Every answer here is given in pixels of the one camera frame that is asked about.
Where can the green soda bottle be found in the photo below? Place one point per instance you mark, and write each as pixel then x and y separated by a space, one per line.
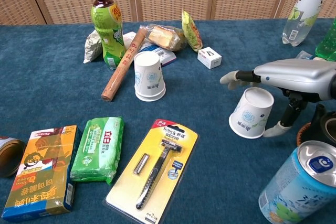
pixel 328 43

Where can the yellow orange snack box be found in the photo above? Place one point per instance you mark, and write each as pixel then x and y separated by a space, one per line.
pixel 39 179

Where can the white paper cup blue flower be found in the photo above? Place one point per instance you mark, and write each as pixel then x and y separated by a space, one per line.
pixel 149 74
pixel 252 113

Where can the clear bottle white lime label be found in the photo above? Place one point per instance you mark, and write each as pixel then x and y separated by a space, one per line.
pixel 302 16

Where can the green tea bottle yellow cap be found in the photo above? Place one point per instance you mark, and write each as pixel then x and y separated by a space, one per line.
pixel 110 37

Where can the green yellow snack bag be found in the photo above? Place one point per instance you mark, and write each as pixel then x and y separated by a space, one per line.
pixel 193 32

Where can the open tin can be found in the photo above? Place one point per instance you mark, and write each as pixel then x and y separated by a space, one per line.
pixel 10 155

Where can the white blue flat packet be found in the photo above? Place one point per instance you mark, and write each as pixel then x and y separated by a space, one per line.
pixel 168 56

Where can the cream tube blue cap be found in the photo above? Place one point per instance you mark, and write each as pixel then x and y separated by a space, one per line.
pixel 304 55

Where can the green soap pack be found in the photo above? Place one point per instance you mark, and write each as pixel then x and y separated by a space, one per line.
pixel 99 150

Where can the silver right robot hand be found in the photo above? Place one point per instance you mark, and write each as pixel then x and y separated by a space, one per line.
pixel 296 77

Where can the brown paper tube red characters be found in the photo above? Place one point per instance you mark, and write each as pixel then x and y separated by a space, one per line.
pixel 123 64

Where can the white paper cup green flower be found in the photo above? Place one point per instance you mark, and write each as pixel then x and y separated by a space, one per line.
pixel 151 98

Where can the silver foil snack pouch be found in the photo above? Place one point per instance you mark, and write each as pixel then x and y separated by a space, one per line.
pixel 92 48

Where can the black teapot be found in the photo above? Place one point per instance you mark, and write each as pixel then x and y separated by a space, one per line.
pixel 323 129

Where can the woven brown coaster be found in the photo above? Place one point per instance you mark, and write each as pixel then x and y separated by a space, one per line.
pixel 302 133

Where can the blue carpet table cover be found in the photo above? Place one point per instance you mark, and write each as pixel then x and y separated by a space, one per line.
pixel 210 90

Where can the light blue drink can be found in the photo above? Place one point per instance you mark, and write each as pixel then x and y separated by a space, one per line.
pixel 294 187

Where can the plastic wrapped bread slice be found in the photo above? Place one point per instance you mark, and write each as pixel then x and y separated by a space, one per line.
pixel 162 36

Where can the yellow razor blister pack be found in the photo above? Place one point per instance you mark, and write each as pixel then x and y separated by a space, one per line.
pixel 157 161

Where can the small white nail clipper box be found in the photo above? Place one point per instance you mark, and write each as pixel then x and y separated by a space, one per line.
pixel 210 57

